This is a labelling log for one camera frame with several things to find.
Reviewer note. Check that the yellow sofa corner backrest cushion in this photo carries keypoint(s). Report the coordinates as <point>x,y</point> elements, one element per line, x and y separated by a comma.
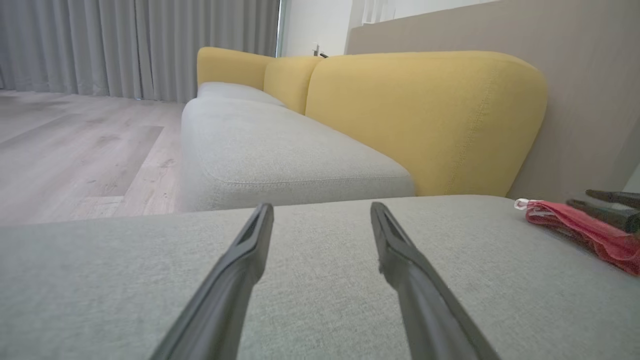
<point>230,65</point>

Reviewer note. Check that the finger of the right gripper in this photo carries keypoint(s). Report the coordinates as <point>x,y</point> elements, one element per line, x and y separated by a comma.
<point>615,217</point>
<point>620,198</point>

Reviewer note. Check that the beige partition panel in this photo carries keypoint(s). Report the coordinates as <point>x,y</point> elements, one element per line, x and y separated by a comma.
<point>575,45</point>

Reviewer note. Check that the short grey sofa seat cushion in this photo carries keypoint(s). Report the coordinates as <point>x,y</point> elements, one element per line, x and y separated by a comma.
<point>235,92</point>

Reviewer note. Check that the red shorts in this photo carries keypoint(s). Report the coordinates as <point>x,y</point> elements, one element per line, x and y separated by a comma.
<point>595,235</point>

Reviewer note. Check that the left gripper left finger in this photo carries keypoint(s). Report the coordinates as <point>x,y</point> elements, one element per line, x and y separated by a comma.
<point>220,300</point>

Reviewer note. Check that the grey pleated curtain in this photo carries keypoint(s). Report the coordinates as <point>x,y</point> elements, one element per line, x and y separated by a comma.
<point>125,45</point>

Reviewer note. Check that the wide yellow sofa backrest cushion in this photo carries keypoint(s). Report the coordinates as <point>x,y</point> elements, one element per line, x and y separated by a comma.
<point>425,120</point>

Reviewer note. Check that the narrow yellow sofa backrest cushion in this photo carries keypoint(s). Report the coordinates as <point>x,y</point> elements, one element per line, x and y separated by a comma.
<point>290,80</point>

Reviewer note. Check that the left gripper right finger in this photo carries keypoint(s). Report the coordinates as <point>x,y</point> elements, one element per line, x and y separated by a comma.
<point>425,300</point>

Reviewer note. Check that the white slatted rack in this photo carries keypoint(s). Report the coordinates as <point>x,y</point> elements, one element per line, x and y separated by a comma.
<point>377,10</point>

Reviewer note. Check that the long grey sofa seat cushion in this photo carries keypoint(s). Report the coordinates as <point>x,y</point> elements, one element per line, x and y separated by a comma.
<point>280,150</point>

